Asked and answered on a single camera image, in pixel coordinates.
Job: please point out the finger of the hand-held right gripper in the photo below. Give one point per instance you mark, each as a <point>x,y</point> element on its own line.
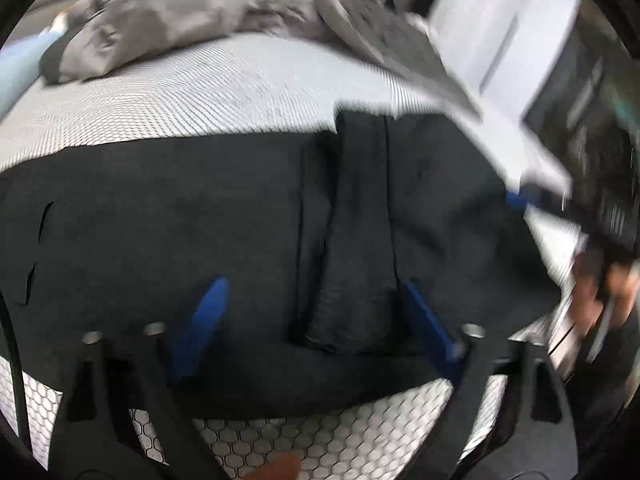
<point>525,197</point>

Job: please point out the person's left hand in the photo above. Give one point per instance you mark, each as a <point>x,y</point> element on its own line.
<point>280,466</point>

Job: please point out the dark framed picture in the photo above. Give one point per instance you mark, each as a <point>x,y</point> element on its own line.
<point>575,100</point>

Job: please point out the bed with hexagon patterned sheet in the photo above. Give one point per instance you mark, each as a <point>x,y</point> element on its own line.
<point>200,90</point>

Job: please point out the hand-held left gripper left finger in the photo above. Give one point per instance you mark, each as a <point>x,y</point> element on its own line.
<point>202,325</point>

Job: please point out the black pants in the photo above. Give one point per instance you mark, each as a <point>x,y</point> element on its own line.
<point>200,210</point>

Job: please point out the person's right hand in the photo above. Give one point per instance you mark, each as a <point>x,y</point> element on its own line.
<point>590,290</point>

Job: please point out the grey duvet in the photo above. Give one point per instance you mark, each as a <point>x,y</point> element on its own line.
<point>175,10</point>

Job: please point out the white curtain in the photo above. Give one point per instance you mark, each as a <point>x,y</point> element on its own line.
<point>475,35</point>

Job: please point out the light blue pillow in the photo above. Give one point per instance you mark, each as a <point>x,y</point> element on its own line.
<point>20,65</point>

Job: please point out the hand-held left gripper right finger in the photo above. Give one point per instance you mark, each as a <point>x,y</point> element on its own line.
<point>430,325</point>

